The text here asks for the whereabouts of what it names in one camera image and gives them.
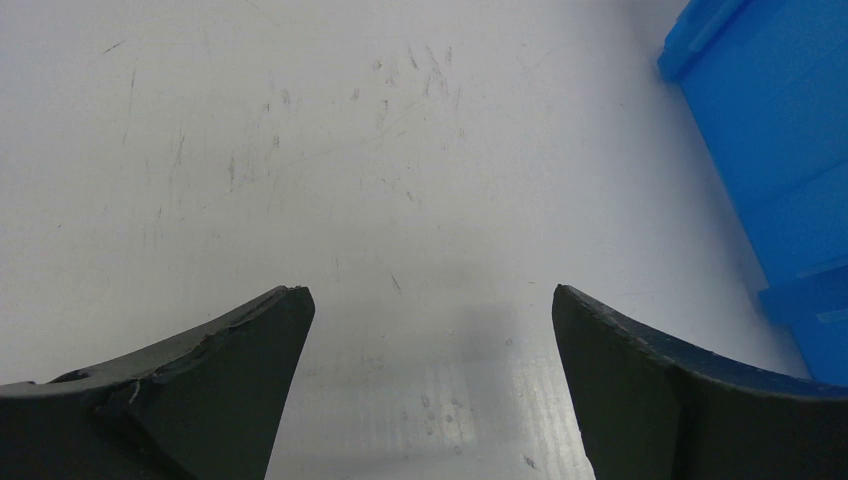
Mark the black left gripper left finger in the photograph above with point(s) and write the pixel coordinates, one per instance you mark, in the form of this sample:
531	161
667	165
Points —
203	404

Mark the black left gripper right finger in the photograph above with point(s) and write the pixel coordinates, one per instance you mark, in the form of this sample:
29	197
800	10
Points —
652	406

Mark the blue plastic bin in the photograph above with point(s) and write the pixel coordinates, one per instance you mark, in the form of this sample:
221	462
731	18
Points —
766	82

